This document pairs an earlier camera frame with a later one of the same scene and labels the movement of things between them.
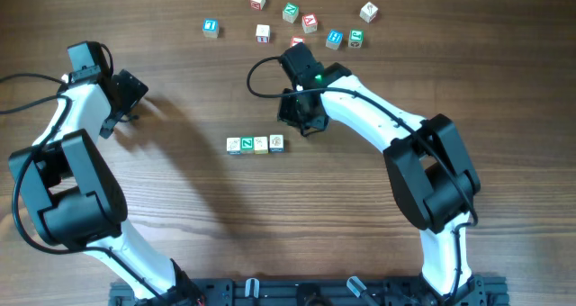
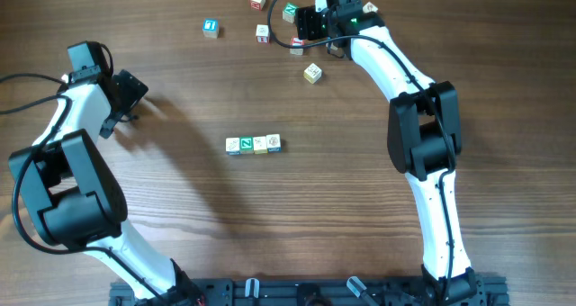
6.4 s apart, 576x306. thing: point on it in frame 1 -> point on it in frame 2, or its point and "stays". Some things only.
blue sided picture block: [276, 143] stays
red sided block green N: [247, 145] stays
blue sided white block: [233, 146] stays
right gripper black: [285, 116] -> [305, 23]
